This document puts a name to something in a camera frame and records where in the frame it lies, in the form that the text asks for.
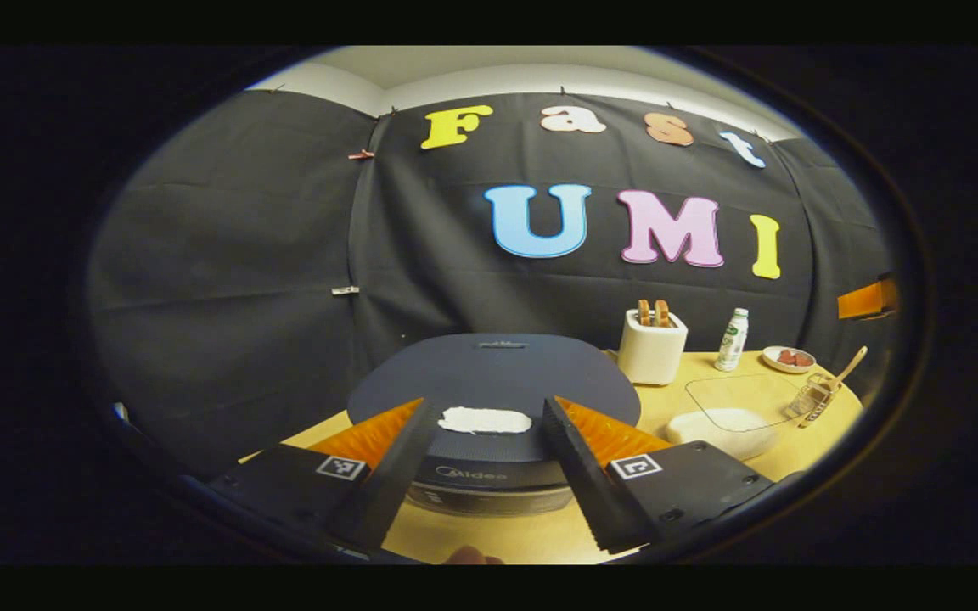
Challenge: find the white drink bottle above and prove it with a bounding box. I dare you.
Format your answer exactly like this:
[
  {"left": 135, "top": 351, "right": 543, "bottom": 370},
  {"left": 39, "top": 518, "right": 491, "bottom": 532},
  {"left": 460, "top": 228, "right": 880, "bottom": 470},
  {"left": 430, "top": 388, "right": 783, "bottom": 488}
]
[{"left": 714, "top": 307, "right": 750, "bottom": 373}]

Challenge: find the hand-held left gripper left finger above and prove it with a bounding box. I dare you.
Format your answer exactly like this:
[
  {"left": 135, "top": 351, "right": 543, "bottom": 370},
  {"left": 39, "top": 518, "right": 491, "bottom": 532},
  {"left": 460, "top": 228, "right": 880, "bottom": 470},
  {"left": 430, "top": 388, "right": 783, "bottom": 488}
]
[{"left": 209, "top": 397, "right": 443, "bottom": 557}]

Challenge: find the white rice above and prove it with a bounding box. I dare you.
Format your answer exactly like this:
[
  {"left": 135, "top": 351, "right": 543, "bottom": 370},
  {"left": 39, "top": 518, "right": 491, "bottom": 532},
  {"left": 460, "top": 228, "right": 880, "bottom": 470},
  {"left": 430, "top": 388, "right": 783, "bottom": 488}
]
[{"left": 667, "top": 409, "right": 778, "bottom": 461}]

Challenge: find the dark blue rice cooker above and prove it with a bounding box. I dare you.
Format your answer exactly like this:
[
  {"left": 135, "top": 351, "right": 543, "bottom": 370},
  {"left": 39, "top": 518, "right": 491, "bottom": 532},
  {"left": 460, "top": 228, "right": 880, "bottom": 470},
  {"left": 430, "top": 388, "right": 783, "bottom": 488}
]
[{"left": 346, "top": 333, "right": 643, "bottom": 517}]

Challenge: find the white toaster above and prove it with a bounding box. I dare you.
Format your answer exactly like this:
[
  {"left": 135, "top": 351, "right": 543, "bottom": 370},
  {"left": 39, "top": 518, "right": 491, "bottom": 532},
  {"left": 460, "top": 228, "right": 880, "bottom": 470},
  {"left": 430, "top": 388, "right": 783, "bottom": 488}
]
[{"left": 616, "top": 299, "right": 689, "bottom": 386}]

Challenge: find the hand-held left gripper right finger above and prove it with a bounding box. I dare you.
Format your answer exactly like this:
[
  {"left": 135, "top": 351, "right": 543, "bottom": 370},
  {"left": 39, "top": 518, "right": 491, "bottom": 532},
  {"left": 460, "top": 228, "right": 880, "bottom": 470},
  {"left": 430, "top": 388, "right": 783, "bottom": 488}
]
[{"left": 542, "top": 396, "right": 774, "bottom": 554}]

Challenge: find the black backdrop cloth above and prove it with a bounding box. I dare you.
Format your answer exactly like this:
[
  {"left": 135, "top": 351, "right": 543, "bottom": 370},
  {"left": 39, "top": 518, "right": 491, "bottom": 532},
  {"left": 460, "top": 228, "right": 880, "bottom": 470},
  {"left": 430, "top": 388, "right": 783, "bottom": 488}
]
[{"left": 88, "top": 89, "right": 896, "bottom": 480}]

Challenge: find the white round plate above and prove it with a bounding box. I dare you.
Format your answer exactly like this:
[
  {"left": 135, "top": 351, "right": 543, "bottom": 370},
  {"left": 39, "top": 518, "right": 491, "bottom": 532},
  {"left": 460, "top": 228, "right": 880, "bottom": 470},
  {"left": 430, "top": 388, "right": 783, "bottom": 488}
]
[{"left": 762, "top": 345, "right": 818, "bottom": 375}]

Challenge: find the wooden spoon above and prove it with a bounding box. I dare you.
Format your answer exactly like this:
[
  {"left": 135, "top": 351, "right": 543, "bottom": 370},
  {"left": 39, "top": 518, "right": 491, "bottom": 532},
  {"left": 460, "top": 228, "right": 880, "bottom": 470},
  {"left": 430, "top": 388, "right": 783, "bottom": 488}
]
[{"left": 799, "top": 345, "right": 868, "bottom": 428}]

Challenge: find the clear chopstick holder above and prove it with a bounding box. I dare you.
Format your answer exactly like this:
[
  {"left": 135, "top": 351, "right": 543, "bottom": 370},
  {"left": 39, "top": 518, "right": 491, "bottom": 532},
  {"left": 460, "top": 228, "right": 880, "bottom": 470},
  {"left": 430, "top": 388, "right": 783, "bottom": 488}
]
[{"left": 784, "top": 372, "right": 838, "bottom": 425}]

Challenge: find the clear plastic box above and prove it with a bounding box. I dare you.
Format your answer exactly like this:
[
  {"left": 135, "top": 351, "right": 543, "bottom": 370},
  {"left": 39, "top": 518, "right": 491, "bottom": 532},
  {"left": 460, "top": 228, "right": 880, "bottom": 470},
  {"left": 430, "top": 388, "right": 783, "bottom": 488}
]
[{"left": 666, "top": 373, "right": 804, "bottom": 462}]

